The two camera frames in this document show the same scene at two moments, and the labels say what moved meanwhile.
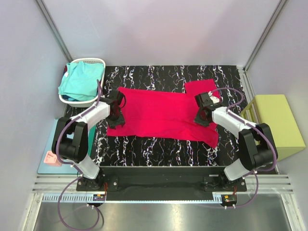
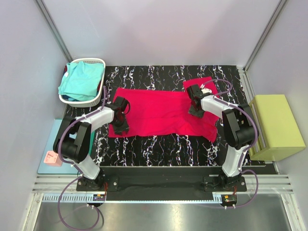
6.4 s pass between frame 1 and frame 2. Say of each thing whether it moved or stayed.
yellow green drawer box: stayed
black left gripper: moved
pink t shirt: stayed
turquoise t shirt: stayed
